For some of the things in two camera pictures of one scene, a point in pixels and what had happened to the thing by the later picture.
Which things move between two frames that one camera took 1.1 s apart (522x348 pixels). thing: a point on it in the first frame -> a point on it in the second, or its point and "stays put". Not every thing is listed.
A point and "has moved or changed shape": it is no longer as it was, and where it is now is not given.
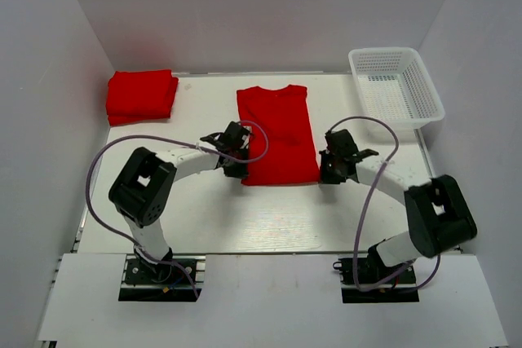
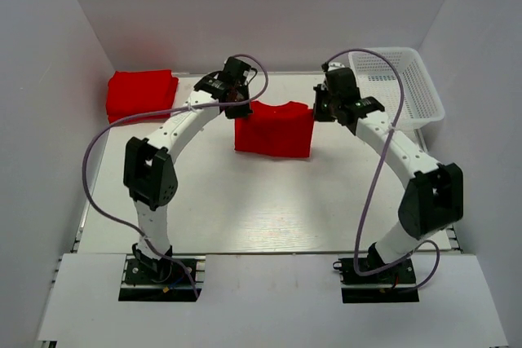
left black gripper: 239,172 -> 239,112
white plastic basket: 395,85 stays put
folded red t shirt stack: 143,94 stays put
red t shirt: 291,157 has moved or changed shape
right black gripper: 326,178 -> 321,90
